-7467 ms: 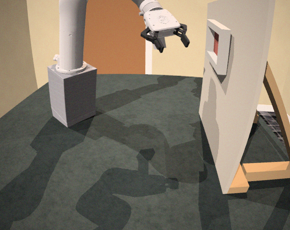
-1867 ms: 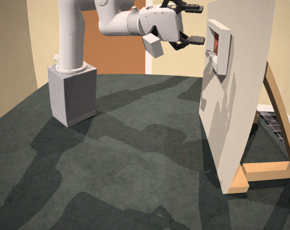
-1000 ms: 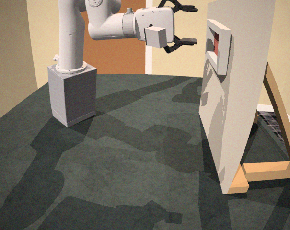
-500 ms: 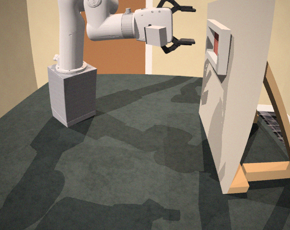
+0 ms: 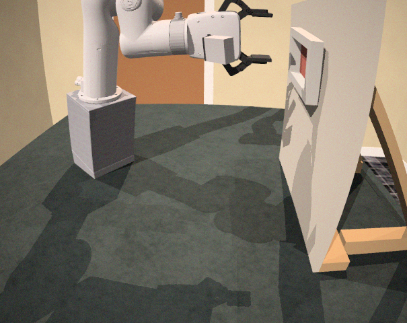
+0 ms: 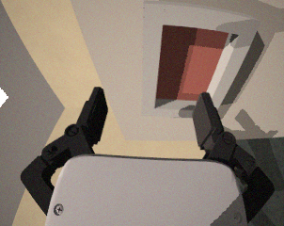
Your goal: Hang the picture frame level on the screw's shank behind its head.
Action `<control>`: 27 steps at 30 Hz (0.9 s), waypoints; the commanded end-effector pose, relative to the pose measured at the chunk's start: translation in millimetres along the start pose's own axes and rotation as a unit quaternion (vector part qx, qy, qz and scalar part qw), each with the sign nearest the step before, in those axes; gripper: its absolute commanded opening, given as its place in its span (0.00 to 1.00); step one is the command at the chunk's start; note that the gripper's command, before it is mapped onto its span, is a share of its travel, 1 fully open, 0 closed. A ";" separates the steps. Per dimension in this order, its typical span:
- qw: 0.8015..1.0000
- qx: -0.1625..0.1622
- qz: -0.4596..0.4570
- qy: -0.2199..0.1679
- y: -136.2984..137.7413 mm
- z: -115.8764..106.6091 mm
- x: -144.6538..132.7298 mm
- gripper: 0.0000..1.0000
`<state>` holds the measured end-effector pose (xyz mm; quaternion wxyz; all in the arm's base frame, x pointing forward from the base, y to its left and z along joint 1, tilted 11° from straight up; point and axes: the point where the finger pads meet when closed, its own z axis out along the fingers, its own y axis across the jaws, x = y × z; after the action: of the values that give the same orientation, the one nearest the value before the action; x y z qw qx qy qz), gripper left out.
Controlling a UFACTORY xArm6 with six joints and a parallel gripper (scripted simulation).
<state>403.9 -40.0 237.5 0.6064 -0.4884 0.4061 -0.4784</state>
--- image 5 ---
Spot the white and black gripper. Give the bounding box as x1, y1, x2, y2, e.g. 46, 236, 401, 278
184, 0, 273, 76

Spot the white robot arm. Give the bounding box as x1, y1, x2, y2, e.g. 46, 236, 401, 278
75, 0, 235, 104

